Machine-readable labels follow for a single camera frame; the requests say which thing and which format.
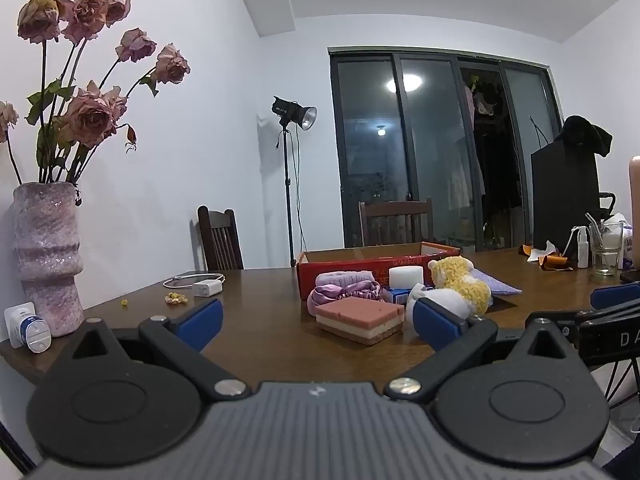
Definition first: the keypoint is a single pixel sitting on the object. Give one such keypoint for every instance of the hanging clothes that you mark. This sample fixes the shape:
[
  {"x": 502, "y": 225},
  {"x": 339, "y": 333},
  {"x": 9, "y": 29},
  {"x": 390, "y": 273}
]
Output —
[{"x": 480, "y": 102}]

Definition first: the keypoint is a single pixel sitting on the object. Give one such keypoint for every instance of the clear glass cup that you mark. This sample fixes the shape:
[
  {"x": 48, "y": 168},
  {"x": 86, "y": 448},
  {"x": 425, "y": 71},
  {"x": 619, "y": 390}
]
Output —
[{"x": 606, "y": 252}]

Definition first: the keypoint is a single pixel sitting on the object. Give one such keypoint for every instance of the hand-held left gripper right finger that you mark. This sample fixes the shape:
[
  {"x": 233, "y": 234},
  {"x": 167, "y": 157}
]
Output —
[{"x": 435, "y": 322}]

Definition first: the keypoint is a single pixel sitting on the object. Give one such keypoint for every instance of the purple knitted cloth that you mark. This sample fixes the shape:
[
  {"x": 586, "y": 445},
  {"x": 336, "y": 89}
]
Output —
[{"x": 495, "y": 285}]

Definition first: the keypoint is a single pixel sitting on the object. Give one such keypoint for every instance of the dark wooden chair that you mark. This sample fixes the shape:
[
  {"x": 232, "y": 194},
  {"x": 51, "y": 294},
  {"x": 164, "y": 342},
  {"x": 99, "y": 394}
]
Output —
[
  {"x": 220, "y": 240},
  {"x": 395, "y": 222}
]

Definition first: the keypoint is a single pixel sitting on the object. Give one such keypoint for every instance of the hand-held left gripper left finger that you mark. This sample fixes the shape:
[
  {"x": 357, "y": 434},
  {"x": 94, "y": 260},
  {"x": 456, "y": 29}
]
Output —
[{"x": 202, "y": 322}]

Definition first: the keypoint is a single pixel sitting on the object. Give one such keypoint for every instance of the blue white small box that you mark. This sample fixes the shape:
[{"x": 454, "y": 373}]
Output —
[{"x": 397, "y": 295}]

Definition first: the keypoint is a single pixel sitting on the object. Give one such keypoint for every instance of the white spray bottle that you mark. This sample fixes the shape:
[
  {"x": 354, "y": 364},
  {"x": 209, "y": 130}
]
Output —
[{"x": 583, "y": 250}]

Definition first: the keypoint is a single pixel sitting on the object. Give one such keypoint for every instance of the pink textured ceramic vase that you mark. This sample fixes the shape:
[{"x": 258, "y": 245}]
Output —
[{"x": 47, "y": 260}]

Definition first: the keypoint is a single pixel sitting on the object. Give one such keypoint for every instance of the light purple towel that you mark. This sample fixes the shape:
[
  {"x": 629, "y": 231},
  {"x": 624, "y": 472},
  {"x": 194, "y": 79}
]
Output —
[{"x": 342, "y": 278}]

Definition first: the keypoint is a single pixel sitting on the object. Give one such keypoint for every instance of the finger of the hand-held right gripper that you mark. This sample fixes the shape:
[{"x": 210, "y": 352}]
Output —
[{"x": 617, "y": 295}]

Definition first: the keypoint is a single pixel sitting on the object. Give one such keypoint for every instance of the bunch of dried pink roses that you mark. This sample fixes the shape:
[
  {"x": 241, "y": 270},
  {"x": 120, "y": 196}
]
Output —
[{"x": 90, "y": 115}]

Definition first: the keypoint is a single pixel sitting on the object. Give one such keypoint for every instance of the studio light on stand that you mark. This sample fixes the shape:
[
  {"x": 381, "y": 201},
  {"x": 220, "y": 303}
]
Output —
[{"x": 295, "y": 112}]

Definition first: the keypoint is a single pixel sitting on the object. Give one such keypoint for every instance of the black garment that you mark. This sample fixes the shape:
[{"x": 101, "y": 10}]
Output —
[{"x": 585, "y": 132}]

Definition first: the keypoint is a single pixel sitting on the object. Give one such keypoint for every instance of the dark framed sliding glass door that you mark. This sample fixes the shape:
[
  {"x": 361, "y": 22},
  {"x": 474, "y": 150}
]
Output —
[{"x": 430, "y": 160}]

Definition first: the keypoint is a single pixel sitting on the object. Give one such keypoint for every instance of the yellow plush toy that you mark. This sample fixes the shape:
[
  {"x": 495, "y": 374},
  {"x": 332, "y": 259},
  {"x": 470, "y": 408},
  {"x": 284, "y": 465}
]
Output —
[{"x": 462, "y": 280}]

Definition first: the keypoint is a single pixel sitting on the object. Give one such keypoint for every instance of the white round sponge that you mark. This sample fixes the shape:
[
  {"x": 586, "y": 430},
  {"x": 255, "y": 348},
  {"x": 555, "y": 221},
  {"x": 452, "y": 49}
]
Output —
[{"x": 406, "y": 276}]

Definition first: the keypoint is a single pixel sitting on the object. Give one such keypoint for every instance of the red cardboard box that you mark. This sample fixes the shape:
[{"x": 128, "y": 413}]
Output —
[{"x": 350, "y": 262}]

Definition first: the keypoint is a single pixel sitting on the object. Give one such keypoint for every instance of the pink layered sponge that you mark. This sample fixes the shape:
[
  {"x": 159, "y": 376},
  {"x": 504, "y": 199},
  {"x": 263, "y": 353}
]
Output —
[{"x": 357, "y": 317}]

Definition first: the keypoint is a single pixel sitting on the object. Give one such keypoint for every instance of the white tissue packet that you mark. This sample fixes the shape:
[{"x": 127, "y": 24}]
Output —
[{"x": 631, "y": 250}]

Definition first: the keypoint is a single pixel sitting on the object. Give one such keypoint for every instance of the purple satin scrunchie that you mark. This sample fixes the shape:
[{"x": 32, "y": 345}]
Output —
[{"x": 350, "y": 292}]

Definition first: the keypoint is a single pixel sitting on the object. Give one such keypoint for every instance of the scattered dried yellow petals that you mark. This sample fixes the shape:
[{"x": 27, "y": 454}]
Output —
[{"x": 175, "y": 298}]

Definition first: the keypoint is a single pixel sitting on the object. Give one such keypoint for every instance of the white charger block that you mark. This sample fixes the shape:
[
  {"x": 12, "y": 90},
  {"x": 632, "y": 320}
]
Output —
[{"x": 205, "y": 289}]

